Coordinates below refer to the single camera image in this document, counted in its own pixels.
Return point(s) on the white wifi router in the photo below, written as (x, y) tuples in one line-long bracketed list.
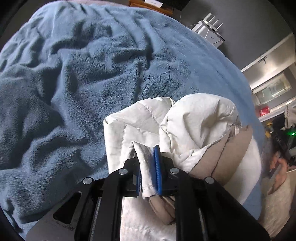
[(211, 21)]

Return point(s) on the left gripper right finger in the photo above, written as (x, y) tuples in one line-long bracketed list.
[(204, 210)]

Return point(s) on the cream hooded puffer jacket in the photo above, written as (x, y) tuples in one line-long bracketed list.
[(202, 134)]

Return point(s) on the wooden desk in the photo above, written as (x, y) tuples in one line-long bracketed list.
[(164, 9)]

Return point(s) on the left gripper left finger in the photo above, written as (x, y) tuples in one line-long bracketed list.
[(92, 210)]

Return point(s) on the blue fleece blanket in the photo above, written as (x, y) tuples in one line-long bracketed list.
[(71, 65)]

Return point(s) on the red item on shelf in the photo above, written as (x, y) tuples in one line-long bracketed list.
[(263, 110)]

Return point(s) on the white door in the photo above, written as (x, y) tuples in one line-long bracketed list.
[(272, 78)]

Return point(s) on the person's right hand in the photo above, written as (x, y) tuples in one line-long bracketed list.
[(278, 171)]

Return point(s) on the white box under router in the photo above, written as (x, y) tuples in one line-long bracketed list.
[(209, 33)]

